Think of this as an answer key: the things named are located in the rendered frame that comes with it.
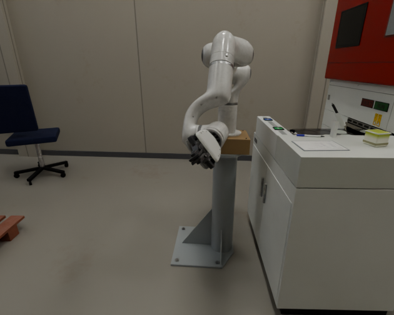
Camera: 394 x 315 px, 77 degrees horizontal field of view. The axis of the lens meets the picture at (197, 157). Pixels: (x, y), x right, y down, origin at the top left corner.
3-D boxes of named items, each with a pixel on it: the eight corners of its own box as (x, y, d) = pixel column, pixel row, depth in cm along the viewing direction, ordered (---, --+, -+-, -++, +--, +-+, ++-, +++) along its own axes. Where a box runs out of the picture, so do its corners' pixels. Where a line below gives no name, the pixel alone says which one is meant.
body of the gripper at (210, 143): (209, 160, 79) (202, 173, 69) (191, 135, 78) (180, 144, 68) (228, 148, 76) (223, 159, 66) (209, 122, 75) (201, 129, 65)
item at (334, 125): (339, 135, 133) (344, 111, 129) (343, 137, 130) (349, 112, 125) (328, 135, 133) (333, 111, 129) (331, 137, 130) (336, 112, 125)
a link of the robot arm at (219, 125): (195, 127, 79) (224, 127, 77) (204, 120, 91) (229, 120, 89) (196, 152, 82) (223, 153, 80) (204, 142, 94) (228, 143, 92)
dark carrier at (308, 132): (344, 130, 172) (344, 129, 172) (376, 145, 140) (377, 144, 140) (294, 130, 173) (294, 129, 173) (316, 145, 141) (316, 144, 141)
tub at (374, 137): (373, 142, 123) (377, 128, 120) (388, 146, 116) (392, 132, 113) (361, 142, 121) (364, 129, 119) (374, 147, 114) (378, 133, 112)
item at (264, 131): (267, 134, 192) (269, 115, 187) (291, 159, 140) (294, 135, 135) (255, 134, 192) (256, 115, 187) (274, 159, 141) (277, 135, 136)
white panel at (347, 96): (324, 126, 215) (333, 78, 201) (390, 160, 139) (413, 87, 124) (320, 126, 215) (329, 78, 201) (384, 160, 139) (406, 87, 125)
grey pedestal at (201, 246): (170, 265, 173) (165, 157, 144) (179, 227, 214) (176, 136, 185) (243, 270, 169) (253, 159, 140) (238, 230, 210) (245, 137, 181)
